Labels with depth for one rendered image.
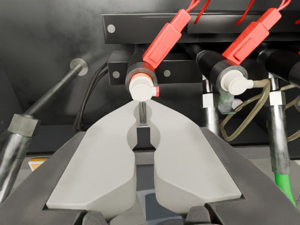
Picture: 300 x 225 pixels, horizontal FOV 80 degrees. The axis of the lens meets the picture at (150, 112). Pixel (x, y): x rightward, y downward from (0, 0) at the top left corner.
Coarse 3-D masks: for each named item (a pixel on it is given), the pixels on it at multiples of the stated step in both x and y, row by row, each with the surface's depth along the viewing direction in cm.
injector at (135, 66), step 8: (136, 48) 25; (144, 48) 25; (136, 56) 19; (128, 64) 19; (136, 64) 16; (144, 64) 16; (128, 72) 15; (136, 72) 15; (144, 72) 15; (152, 72) 15; (128, 80) 15; (152, 80) 17; (128, 88) 16
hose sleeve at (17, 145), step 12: (12, 144) 15; (24, 144) 16; (0, 156) 15; (12, 156) 15; (24, 156) 16; (0, 168) 15; (12, 168) 15; (0, 180) 15; (12, 180) 16; (0, 192) 15; (0, 204) 15
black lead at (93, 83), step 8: (104, 64) 28; (96, 72) 27; (104, 72) 28; (96, 80) 28; (88, 88) 27; (88, 96) 27; (32, 104) 45; (80, 112) 26; (80, 120) 26; (80, 128) 27; (88, 128) 32
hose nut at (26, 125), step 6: (18, 114) 16; (24, 114) 16; (12, 120) 16; (18, 120) 15; (24, 120) 15; (30, 120) 16; (36, 120) 16; (12, 126) 15; (18, 126) 15; (24, 126) 15; (30, 126) 16; (36, 126) 16; (12, 132) 15; (18, 132) 15; (24, 132) 15; (30, 132) 16; (36, 132) 17
